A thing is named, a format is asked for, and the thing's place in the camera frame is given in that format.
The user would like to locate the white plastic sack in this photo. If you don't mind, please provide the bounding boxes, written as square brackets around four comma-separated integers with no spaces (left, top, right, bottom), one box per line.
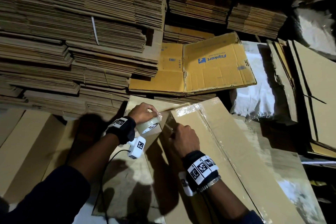
[231,41,279,122]

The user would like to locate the pile of brown cartons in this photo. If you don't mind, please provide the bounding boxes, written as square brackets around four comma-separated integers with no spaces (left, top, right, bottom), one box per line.
[267,39,336,160]

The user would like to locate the clear plastic sheet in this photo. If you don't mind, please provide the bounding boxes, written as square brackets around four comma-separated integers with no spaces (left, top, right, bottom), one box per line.
[294,7,336,56]

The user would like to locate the stacks of flat cardboard bundles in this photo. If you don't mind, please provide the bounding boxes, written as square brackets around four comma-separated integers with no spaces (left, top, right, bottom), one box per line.
[0,0,336,122]

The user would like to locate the yellow carton with blue print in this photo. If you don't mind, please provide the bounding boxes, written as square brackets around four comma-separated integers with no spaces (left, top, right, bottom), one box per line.
[182,31,258,95]

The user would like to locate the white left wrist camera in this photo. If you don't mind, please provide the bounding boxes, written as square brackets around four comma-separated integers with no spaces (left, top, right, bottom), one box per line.
[127,136,147,160]

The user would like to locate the silver bracelet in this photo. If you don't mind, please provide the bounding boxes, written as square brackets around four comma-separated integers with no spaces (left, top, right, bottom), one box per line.
[198,175,222,195]

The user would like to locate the black right wrist band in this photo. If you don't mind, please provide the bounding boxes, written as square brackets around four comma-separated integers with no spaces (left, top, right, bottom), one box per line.
[181,150,221,193]

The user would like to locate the plywood work board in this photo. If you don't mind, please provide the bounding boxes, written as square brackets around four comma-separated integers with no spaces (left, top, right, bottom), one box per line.
[92,95,326,224]

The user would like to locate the clear tape roll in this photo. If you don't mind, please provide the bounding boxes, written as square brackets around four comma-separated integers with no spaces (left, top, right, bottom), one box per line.
[138,108,175,138]

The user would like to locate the person's right hand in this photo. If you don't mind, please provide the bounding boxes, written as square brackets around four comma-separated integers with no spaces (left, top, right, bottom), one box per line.
[167,123,201,159]

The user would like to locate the person's left hand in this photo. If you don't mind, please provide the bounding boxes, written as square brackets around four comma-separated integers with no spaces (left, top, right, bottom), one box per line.
[127,102,163,126]

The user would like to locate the person's left forearm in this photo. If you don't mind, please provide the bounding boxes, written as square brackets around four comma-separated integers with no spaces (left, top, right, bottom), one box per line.
[0,134,124,224]

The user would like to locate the person's right forearm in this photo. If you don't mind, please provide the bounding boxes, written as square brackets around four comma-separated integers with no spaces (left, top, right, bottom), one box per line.
[202,179,266,224]

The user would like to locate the black left wrist band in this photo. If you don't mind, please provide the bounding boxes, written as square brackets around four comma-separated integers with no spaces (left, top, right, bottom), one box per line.
[105,116,137,145]

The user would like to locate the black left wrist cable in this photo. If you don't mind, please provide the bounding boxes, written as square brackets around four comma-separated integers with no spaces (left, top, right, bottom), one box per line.
[100,149,130,224]

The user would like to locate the black wrist band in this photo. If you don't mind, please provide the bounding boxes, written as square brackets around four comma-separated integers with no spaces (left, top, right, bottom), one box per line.
[105,116,137,145]
[181,150,221,193]

